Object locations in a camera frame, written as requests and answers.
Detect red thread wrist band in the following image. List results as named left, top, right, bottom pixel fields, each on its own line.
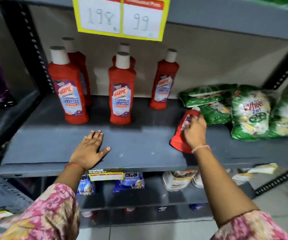
left=64, top=163, right=86, bottom=173

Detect black perforated shelf upright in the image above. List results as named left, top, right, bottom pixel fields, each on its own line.
left=262, top=42, right=288, bottom=91
left=255, top=166, right=288, bottom=197
left=1, top=1, right=55, bottom=95

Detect person's right hand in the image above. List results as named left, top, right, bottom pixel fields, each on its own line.
left=184, top=113, right=208, bottom=151

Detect green packets on shelf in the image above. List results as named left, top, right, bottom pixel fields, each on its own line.
left=253, top=0, right=288, bottom=11

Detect pink thread wrist band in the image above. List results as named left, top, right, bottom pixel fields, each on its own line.
left=191, top=144, right=211, bottom=154

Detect person's left hand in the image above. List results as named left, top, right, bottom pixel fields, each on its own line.
left=69, top=130, right=111, bottom=171

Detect pink floral right sleeve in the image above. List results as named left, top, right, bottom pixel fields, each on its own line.
left=211, top=210, right=287, bottom=240

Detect yellow price sign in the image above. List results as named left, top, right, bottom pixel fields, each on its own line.
left=71, top=0, right=171, bottom=42

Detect person's right forearm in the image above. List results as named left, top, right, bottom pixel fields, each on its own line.
left=191, top=146, right=260, bottom=228

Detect pink floral sleeve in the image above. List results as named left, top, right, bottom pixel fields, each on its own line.
left=0, top=183, right=81, bottom=240
left=211, top=210, right=287, bottom=240

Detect person's left forearm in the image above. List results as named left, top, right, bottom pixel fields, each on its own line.
left=53, top=164, right=86, bottom=193

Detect grey side shelf rack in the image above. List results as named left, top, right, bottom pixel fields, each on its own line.
left=0, top=166, right=35, bottom=235

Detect yellow shelf edge label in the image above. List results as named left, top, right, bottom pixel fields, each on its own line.
left=88, top=168, right=124, bottom=182

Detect blue detergent packet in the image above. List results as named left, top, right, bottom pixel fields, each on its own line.
left=77, top=174, right=96, bottom=197
left=113, top=172, right=145, bottom=193

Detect red cleaner bottle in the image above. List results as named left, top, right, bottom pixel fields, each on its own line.
left=170, top=109, right=207, bottom=154
left=149, top=48, right=180, bottom=110
left=48, top=46, right=89, bottom=125
left=112, top=42, right=136, bottom=70
left=61, top=37, right=93, bottom=108
left=108, top=51, right=137, bottom=126

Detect pink floral left sleeve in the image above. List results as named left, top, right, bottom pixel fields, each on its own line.
left=0, top=183, right=81, bottom=240

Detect white and yellow packet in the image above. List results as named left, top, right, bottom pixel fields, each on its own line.
left=231, top=163, right=280, bottom=186

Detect white refill pouch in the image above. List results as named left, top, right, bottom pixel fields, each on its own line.
left=162, top=170, right=197, bottom=192
left=191, top=172, right=205, bottom=189

